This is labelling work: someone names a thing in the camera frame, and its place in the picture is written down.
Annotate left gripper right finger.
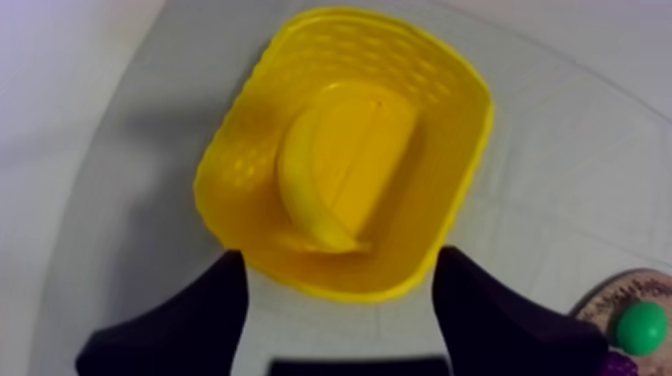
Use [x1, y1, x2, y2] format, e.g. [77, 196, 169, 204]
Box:
[431, 244, 611, 376]

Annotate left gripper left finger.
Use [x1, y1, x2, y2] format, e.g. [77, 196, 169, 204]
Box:
[74, 249, 250, 376]

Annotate yellow toy banana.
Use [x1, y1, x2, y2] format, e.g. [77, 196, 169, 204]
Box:
[276, 82, 375, 255]

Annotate round wooden board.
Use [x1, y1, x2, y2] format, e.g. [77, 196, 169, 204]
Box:
[568, 267, 672, 376]

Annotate yellow plastic basket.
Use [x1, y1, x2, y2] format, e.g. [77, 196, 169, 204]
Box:
[192, 5, 495, 305]

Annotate purple toy grapes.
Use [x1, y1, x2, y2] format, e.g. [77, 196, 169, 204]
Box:
[602, 350, 640, 376]

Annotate green toy pear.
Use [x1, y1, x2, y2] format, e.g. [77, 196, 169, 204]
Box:
[614, 301, 670, 358]

